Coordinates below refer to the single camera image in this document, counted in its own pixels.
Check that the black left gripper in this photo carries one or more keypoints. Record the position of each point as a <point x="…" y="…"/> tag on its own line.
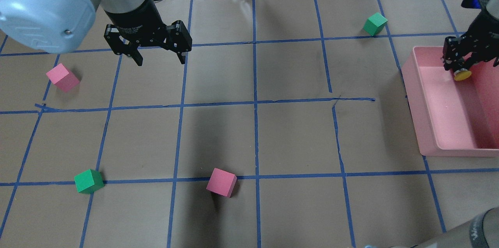
<point x="137" y="21"/>

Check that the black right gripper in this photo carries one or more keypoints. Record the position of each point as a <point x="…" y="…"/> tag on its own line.
<point x="480" y="32"/>

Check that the yellow push button switch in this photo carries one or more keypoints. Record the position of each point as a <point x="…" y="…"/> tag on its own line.
<point x="462" y="74"/>

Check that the green cube near left arm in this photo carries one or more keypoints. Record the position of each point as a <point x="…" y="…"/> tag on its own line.
<point x="88" y="181"/>

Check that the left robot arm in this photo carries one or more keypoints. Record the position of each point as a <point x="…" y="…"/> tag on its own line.
<point x="60" y="26"/>

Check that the pink plastic bin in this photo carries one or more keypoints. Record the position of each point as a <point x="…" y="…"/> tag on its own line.
<point x="452" y="118"/>

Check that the pink cube far side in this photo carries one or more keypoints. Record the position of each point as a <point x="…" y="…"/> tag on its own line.
<point x="63" y="78"/>

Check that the pink cube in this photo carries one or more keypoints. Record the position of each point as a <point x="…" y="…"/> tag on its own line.
<point x="221" y="182"/>
<point x="63" y="78"/>

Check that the green cube near bin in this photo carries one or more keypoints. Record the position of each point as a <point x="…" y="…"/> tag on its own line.
<point x="375" y="24"/>

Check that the pink cube near centre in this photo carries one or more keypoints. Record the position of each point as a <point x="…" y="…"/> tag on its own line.
<point x="221" y="182"/>

